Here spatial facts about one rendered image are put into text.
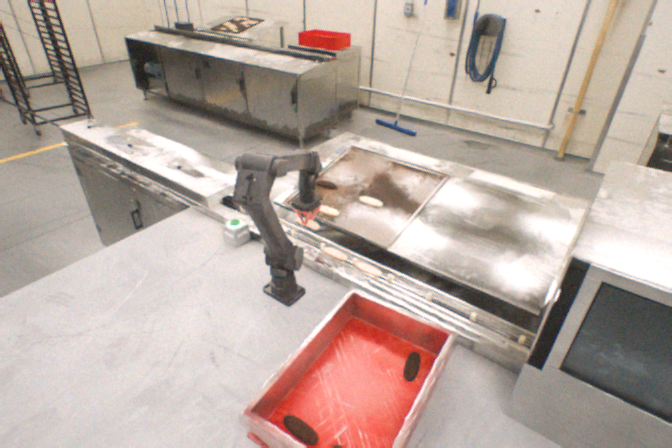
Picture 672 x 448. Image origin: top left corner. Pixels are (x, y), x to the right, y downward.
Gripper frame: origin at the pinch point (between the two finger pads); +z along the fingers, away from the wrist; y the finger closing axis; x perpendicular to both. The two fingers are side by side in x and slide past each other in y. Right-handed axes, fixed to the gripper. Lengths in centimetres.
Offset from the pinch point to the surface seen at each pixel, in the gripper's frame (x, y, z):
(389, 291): -38.7, -7.0, 6.8
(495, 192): -48, 57, -4
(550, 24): 8, 370, -26
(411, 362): -56, -25, 9
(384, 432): -60, -45, 10
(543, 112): -10, 369, 55
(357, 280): -27.9, -8.8, 6.9
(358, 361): -44, -32, 10
